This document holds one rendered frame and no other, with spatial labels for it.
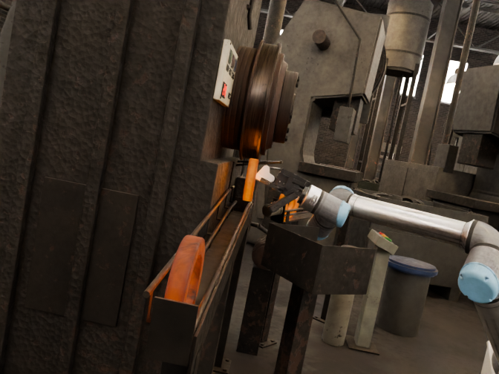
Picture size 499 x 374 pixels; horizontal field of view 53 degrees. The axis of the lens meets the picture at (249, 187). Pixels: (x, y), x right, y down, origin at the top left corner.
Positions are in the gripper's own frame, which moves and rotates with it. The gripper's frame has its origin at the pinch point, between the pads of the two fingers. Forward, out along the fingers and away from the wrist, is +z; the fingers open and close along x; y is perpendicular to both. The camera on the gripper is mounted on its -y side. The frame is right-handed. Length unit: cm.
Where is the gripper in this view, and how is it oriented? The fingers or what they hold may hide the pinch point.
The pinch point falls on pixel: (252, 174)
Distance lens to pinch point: 177.6
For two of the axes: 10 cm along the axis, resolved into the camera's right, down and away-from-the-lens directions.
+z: -8.9, -4.6, 0.3
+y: 4.6, -8.9, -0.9
